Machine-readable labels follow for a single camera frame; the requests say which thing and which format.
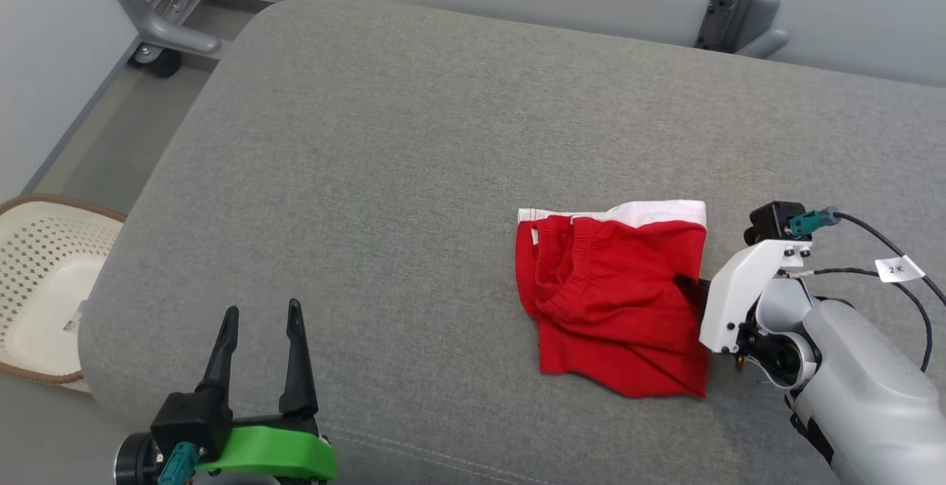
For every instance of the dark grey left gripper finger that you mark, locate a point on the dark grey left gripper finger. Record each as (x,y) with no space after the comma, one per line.
(222,359)
(297,374)

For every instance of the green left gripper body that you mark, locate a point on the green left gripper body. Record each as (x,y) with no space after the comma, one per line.
(281,452)

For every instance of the grey rounded partition foot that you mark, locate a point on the grey rounded partition foot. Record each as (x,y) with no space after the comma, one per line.
(765,38)

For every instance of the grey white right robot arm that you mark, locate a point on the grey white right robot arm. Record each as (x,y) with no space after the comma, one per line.
(865,404)

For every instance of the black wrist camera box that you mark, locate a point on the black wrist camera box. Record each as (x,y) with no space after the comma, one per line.
(188,422)
(772,222)

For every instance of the red shorts with white stripe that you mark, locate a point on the red shorts with white stripe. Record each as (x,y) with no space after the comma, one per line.
(613,307)

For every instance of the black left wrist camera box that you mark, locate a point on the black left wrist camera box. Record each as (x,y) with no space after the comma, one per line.
(188,422)

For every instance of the grey cart leg with wheel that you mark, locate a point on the grey cart leg with wheel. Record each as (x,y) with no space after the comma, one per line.
(159,19)

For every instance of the cream perforated laundry basket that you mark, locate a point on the cream perforated laundry basket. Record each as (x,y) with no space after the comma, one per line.
(44,300)

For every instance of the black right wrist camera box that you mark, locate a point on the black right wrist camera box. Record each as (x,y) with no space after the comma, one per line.
(772,222)

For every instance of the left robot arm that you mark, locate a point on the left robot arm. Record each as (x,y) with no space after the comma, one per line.
(137,459)

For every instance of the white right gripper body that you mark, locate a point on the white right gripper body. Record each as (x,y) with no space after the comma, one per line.
(735,285)

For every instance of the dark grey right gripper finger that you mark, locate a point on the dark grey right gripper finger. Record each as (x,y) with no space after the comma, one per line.
(696,293)

